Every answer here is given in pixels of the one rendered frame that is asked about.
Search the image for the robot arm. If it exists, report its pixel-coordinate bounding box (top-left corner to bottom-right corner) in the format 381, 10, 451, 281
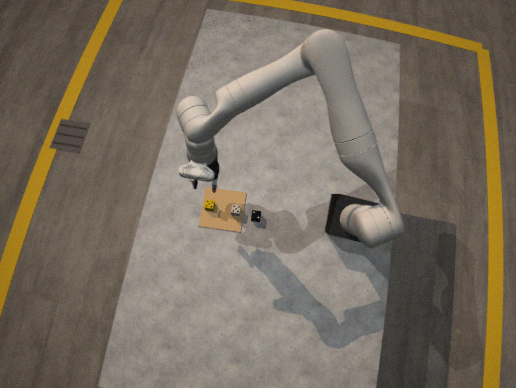
176, 29, 404, 248

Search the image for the black die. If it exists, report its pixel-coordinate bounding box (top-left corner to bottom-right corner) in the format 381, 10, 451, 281
251, 210, 261, 222

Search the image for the tan mat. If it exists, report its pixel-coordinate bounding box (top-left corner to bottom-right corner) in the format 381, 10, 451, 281
199, 187, 246, 232

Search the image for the white die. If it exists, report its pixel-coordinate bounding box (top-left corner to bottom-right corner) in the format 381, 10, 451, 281
231, 204, 241, 216

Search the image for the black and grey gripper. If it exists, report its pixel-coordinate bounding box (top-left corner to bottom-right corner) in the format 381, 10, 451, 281
178, 144, 219, 193

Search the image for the yellow die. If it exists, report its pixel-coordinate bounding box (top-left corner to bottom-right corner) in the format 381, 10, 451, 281
204, 199, 215, 212

